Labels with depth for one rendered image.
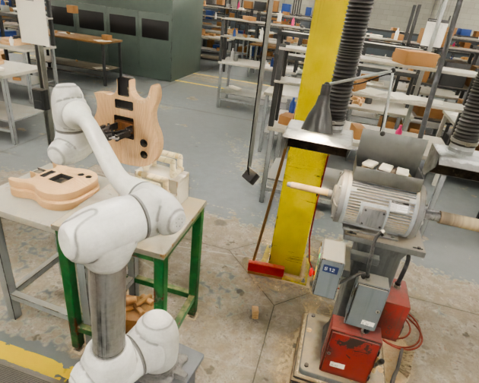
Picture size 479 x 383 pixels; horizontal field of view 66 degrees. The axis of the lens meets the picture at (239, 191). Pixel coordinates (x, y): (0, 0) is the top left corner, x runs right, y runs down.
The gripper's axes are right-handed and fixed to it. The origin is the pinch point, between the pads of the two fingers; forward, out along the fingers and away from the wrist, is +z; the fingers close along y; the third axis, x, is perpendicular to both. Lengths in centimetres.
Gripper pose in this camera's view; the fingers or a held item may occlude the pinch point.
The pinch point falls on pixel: (123, 127)
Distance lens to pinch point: 177.7
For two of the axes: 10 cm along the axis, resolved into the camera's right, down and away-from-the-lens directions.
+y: 9.4, 2.4, -2.5
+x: 1.1, -8.9, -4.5
